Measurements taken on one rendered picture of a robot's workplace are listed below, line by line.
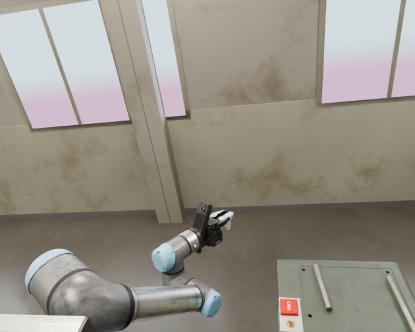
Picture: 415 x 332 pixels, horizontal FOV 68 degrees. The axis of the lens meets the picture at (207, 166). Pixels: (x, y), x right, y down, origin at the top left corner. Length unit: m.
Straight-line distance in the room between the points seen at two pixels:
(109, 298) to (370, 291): 0.96
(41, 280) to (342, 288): 1.02
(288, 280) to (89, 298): 0.85
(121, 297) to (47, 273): 0.17
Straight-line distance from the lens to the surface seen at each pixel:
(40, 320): 0.36
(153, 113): 3.09
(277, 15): 2.99
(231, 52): 3.01
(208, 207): 1.06
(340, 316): 1.27
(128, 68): 3.04
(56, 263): 0.78
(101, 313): 0.71
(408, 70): 3.34
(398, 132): 3.53
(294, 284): 1.33
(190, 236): 1.03
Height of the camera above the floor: 2.27
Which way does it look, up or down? 28 degrees down
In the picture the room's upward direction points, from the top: 9 degrees counter-clockwise
